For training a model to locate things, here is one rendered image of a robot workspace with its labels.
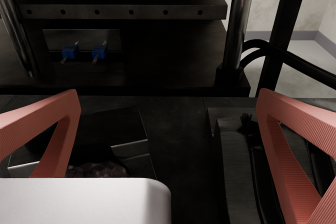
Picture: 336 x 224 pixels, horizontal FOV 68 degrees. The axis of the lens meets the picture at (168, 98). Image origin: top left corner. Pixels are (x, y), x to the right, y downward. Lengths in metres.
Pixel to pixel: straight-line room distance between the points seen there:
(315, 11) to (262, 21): 0.62
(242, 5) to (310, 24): 2.80
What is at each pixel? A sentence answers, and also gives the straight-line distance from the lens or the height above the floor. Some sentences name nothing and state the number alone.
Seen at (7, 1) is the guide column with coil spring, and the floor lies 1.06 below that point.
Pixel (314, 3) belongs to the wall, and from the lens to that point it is 3.51.
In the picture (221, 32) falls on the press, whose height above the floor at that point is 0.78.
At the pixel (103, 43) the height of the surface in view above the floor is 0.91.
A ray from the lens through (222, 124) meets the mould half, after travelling 0.52.
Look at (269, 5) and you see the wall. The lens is 3.29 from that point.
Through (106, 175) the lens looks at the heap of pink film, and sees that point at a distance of 0.49.
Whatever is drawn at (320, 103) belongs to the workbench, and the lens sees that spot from 0.91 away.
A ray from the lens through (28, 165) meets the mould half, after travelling 0.54.
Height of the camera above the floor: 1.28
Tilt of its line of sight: 36 degrees down
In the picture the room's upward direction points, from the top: straight up
